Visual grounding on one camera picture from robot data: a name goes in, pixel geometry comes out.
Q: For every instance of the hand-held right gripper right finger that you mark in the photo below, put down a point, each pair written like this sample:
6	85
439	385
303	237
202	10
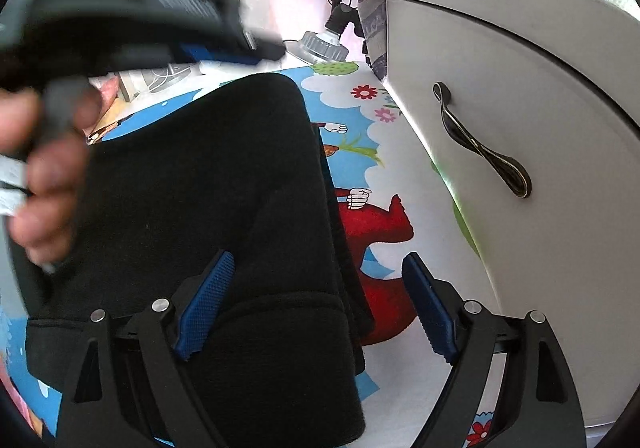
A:
430	308

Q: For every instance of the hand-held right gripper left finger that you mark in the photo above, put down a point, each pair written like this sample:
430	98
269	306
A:
207	308

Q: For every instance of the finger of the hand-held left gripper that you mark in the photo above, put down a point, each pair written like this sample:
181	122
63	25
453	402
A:
220	53

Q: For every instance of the black pants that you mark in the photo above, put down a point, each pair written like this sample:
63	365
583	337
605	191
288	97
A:
200	177

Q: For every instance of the person's left hand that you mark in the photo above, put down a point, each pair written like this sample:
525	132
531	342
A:
55	198

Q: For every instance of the round silver lamp head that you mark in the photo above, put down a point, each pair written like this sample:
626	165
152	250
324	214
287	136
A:
320	47

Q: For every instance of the colourful printed play mat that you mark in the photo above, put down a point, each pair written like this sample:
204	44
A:
390	167

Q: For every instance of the white cabinet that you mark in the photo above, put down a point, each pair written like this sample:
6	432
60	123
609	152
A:
525	77

